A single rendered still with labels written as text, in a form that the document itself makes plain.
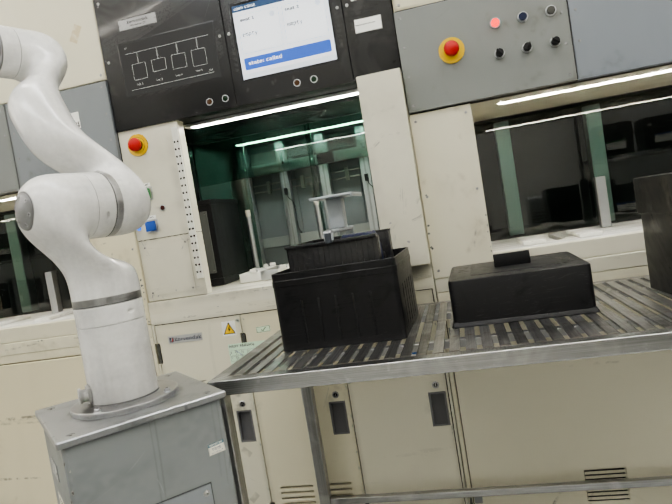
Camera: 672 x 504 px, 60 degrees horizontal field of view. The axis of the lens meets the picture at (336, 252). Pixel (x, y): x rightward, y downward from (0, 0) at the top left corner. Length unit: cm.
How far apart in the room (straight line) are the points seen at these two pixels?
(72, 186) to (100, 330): 25
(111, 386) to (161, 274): 82
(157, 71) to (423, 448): 135
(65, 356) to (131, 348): 102
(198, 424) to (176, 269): 85
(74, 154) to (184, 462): 59
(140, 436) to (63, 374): 109
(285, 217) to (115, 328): 165
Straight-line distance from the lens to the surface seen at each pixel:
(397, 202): 160
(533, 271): 126
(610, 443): 182
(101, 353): 111
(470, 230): 165
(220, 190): 232
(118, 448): 106
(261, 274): 196
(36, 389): 221
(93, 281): 109
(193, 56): 186
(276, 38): 178
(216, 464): 112
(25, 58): 135
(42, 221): 106
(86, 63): 203
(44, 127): 121
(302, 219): 264
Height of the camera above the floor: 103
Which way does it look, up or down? 3 degrees down
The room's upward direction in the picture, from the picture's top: 9 degrees counter-clockwise
